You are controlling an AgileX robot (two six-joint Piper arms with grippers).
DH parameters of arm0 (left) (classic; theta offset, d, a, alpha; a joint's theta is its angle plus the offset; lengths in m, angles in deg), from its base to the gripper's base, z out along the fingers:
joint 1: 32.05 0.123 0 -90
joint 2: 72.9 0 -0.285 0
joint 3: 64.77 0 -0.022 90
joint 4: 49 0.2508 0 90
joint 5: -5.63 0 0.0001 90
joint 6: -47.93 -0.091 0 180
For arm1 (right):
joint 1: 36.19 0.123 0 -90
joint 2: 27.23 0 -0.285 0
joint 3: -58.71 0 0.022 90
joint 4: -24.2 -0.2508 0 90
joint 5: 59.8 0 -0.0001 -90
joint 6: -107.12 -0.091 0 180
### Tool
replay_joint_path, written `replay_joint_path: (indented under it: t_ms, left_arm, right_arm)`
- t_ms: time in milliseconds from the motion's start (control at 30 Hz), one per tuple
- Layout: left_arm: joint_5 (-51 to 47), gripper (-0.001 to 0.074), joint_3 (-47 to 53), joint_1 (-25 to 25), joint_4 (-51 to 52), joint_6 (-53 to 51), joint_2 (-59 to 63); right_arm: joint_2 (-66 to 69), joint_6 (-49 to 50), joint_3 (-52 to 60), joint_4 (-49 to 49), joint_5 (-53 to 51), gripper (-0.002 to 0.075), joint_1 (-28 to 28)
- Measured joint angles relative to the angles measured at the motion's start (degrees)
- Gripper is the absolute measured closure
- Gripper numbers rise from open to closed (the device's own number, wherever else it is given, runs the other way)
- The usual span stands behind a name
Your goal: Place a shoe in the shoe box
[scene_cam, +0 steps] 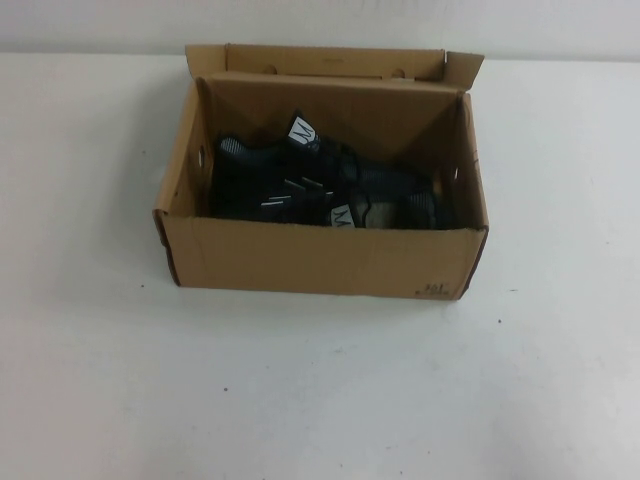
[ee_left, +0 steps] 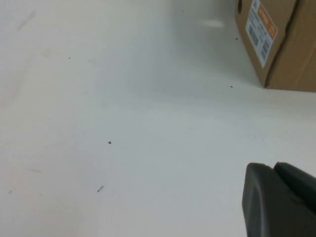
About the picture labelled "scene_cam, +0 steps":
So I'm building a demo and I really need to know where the black knit sneaker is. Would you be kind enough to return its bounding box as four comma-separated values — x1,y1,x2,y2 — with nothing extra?
212,187,457,231
212,108,441,201

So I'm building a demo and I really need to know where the brown cardboard shoe box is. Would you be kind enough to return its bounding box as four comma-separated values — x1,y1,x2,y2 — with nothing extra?
152,42,489,304

